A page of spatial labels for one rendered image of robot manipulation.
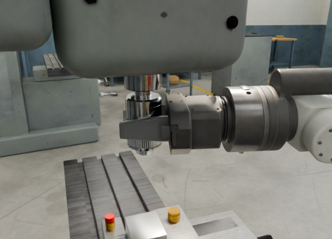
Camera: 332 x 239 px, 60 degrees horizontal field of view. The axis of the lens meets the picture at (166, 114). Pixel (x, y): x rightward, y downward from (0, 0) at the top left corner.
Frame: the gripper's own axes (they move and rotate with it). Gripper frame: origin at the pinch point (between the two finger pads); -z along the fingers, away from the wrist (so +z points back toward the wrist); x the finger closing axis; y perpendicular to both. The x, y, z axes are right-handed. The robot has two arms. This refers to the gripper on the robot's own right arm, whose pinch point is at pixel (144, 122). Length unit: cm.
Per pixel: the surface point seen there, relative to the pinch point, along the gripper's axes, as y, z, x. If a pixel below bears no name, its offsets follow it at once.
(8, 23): -12.8, -8.4, 15.3
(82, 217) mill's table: 31.2, -16.0, -21.9
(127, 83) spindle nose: -5.6, -1.8, 1.4
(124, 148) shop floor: 123, -30, -256
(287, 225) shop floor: 124, 93, -124
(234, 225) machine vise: 24.6, 16.2, -8.5
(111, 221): 18.5, -6.1, -3.7
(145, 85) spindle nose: -5.5, 0.3, 2.4
